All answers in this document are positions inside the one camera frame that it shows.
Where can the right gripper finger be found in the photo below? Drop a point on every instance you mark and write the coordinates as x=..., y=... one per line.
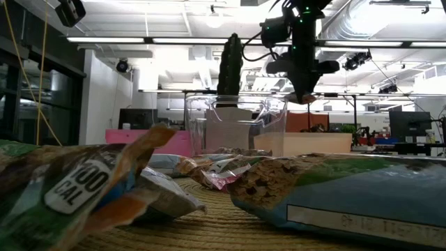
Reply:
x=309, y=82
x=297, y=82

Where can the red-ended granola bar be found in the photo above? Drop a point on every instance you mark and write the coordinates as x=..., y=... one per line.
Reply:
x=223, y=178

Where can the blue Chewy granola bar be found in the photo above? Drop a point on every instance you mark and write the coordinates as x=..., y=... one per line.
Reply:
x=167, y=198

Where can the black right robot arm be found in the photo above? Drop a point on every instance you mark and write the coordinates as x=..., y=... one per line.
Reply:
x=304, y=35

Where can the green orange-ended granola bar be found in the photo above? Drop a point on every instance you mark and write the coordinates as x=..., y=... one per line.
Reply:
x=69, y=195
x=14, y=148

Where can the red-orange partition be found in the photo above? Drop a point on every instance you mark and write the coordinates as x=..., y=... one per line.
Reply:
x=308, y=122

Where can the overhead light bar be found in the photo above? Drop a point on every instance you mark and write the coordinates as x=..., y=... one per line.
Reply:
x=104, y=39

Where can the clear plastic bin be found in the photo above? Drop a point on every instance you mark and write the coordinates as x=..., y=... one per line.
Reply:
x=271, y=118

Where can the small green plant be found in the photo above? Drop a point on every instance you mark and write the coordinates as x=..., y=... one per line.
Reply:
x=347, y=129

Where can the orange plastic bin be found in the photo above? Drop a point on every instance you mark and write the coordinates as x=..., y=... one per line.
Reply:
x=313, y=143

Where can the green cactus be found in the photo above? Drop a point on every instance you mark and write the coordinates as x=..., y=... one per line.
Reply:
x=230, y=69

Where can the black ceiling spotlight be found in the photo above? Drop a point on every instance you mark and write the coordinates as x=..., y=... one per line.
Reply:
x=122, y=65

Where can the round ceiling lamp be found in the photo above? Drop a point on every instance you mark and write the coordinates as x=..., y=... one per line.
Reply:
x=213, y=20

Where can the black computer monitor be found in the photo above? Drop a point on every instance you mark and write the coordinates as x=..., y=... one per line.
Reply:
x=409, y=123

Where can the pink plastic bin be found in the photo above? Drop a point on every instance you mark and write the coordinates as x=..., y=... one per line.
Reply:
x=150, y=141

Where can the round woven straw placemat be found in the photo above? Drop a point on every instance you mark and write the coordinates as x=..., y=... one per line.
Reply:
x=209, y=226

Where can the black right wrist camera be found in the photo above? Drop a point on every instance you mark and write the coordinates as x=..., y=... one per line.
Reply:
x=275, y=31

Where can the black hanging camera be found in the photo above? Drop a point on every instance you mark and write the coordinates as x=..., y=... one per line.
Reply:
x=355, y=61
x=388, y=89

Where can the black background rig frame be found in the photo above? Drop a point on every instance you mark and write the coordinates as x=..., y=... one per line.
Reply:
x=354, y=111

